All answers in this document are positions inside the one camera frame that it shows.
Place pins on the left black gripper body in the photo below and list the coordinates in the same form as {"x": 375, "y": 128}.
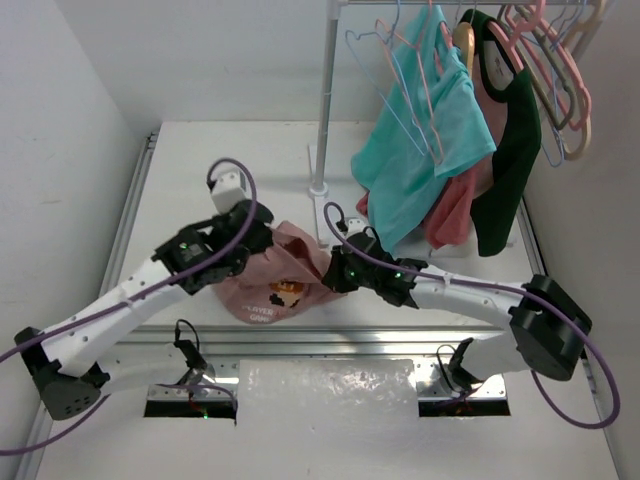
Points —
{"x": 257, "y": 233}

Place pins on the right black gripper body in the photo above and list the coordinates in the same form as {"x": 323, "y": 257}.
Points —
{"x": 346, "y": 278}

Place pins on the pink printed t shirt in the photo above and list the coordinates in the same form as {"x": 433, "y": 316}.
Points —
{"x": 282, "y": 282}

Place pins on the blue wire hanger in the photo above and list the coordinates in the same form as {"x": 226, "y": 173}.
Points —
{"x": 557, "y": 145}
{"x": 435, "y": 149}

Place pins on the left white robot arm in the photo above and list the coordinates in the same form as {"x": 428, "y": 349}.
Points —
{"x": 72, "y": 364}

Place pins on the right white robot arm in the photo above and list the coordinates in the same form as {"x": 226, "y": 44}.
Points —
{"x": 537, "y": 320}

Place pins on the dark green pink shirt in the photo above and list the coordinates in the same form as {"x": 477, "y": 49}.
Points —
{"x": 505, "y": 95}

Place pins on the teal t shirt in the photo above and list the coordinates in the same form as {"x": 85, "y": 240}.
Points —
{"x": 402, "y": 183}

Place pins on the wooden hanger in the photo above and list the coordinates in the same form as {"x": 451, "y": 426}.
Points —
{"x": 464, "y": 40}

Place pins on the pink plastic hanger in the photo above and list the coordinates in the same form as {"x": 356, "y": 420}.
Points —
{"x": 516, "y": 19}

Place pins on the grey plastic hanger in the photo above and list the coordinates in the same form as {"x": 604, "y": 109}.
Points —
{"x": 551, "y": 81}

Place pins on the beige plastic hanger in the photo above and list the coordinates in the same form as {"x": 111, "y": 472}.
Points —
{"x": 594, "y": 13}

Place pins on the coral red garment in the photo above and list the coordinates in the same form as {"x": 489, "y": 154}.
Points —
{"x": 448, "y": 223}

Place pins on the white clothes rack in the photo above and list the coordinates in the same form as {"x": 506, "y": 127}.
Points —
{"x": 319, "y": 190}

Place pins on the white foam sheet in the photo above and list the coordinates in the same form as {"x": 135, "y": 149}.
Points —
{"x": 332, "y": 390}

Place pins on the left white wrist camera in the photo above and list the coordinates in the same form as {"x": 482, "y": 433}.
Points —
{"x": 227, "y": 189}

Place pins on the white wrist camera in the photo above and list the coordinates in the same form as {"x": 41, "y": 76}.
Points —
{"x": 227, "y": 189}
{"x": 353, "y": 226}

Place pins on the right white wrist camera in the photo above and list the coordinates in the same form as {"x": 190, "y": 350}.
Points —
{"x": 353, "y": 226}

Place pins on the aluminium rail frame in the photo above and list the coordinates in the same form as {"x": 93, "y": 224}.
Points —
{"x": 118, "y": 442}

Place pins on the pink wire hanger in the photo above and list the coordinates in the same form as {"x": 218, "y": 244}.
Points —
{"x": 407, "y": 61}

